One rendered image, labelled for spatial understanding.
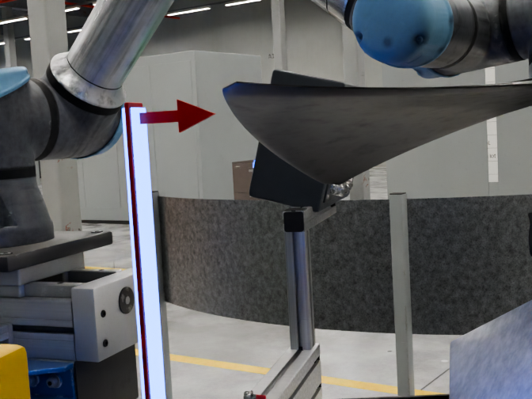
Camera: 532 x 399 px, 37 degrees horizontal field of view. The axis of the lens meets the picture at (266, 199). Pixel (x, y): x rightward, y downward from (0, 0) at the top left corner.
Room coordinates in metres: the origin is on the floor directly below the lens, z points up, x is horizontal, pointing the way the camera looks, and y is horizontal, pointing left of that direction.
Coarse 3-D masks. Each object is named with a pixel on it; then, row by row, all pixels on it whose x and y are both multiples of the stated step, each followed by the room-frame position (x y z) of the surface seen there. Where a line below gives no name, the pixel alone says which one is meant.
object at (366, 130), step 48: (240, 96) 0.48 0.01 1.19; (288, 96) 0.48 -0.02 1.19; (336, 96) 0.47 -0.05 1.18; (384, 96) 0.47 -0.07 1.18; (432, 96) 0.48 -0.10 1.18; (480, 96) 0.49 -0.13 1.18; (528, 96) 0.52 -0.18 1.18; (288, 144) 0.58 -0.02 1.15; (336, 144) 0.59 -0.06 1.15; (384, 144) 0.61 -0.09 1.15
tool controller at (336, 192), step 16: (272, 80) 1.15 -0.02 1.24; (288, 80) 1.14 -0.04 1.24; (304, 80) 1.14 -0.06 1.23; (320, 80) 1.13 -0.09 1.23; (256, 160) 1.16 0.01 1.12; (272, 160) 1.15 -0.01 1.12; (256, 176) 1.16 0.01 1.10; (272, 176) 1.15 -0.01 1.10; (288, 176) 1.14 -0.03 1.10; (304, 176) 1.14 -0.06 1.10; (256, 192) 1.16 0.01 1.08; (272, 192) 1.15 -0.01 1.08; (288, 192) 1.15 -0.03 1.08; (304, 192) 1.14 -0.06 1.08; (320, 192) 1.13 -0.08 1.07; (336, 192) 1.16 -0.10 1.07; (320, 208) 1.14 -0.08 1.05
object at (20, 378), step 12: (0, 348) 0.36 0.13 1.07; (12, 348) 0.36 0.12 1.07; (24, 348) 0.37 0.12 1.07; (0, 360) 0.35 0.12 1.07; (12, 360) 0.36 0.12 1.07; (24, 360) 0.37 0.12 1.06; (0, 372) 0.35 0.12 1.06; (12, 372) 0.36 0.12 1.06; (24, 372) 0.36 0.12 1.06; (0, 384) 0.35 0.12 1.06; (12, 384) 0.35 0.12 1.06; (24, 384) 0.36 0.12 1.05; (0, 396) 0.35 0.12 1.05; (12, 396) 0.35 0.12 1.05; (24, 396) 0.36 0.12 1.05
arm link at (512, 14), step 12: (516, 0) 0.76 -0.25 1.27; (528, 0) 0.75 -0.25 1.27; (516, 12) 0.75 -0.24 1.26; (528, 12) 0.75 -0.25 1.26; (516, 24) 0.76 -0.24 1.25; (528, 24) 0.75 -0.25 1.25; (516, 36) 0.76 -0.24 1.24; (528, 36) 0.75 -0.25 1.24; (516, 48) 0.77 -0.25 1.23; (528, 48) 0.76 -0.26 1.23
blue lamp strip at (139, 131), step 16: (144, 128) 0.59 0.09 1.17; (144, 144) 0.59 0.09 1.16; (144, 160) 0.59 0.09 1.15; (144, 176) 0.59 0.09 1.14; (144, 192) 0.58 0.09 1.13; (144, 208) 0.58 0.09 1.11; (144, 224) 0.58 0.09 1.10; (144, 240) 0.58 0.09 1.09; (144, 256) 0.58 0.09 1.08; (144, 272) 0.58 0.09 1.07; (144, 288) 0.58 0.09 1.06; (144, 304) 0.58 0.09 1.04; (160, 336) 0.59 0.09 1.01; (160, 352) 0.59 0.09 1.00; (160, 368) 0.59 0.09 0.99; (160, 384) 0.59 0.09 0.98
